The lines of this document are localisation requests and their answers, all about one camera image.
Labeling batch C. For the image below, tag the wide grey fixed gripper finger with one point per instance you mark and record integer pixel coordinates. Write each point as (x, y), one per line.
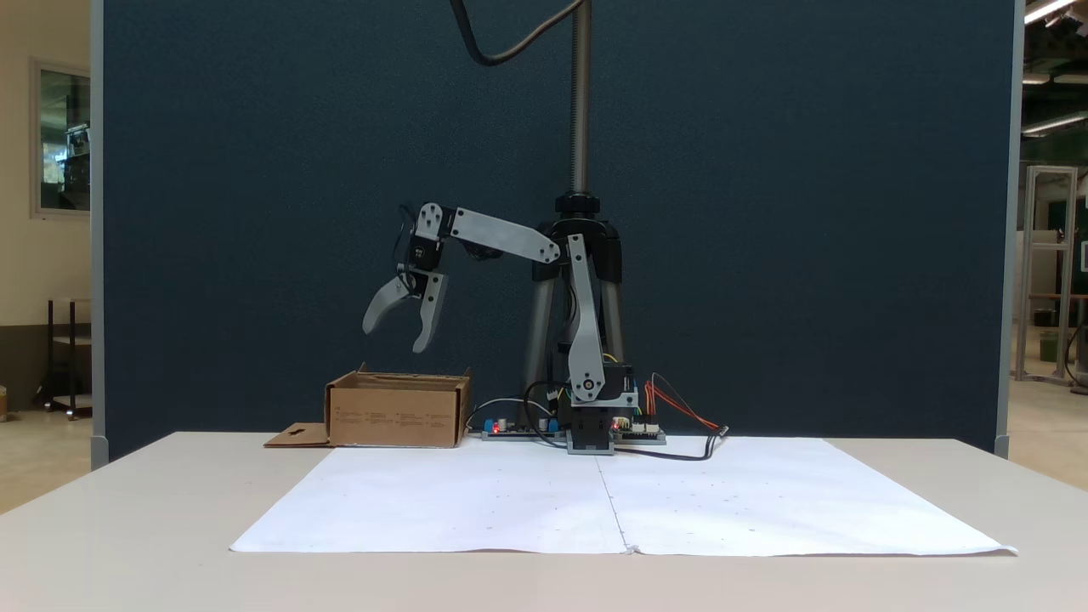
(430, 310)

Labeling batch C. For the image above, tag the curved grey moving gripper finger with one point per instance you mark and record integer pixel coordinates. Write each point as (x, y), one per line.
(387, 299)

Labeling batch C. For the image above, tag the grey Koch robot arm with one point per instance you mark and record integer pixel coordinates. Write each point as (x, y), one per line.
(501, 235)

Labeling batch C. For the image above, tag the brown cardboard box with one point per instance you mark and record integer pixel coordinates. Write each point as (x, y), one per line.
(395, 416)

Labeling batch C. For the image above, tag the circuit board with blue terminals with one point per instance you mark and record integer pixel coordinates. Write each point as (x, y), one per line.
(520, 432)

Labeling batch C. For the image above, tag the dark blue partition panel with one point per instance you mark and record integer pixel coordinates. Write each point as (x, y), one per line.
(255, 170)

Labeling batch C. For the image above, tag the white paper sheet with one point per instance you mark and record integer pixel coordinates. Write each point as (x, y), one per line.
(807, 518)
(459, 501)

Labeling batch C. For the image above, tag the black tripod with metal pole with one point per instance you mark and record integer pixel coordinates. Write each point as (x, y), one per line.
(580, 127)

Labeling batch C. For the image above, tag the circuit board with white connectors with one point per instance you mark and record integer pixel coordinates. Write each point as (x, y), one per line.
(639, 435)

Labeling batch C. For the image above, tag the dark shelf cart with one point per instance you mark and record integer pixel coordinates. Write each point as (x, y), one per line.
(71, 340)

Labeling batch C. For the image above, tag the ceiling light strip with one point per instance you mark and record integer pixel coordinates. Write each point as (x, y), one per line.
(1050, 124)
(1047, 9)

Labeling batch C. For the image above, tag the framed wall window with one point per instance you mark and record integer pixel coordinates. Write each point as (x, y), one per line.
(64, 140)

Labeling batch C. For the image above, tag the aluminium frame structure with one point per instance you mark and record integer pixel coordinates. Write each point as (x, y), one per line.
(1030, 272)

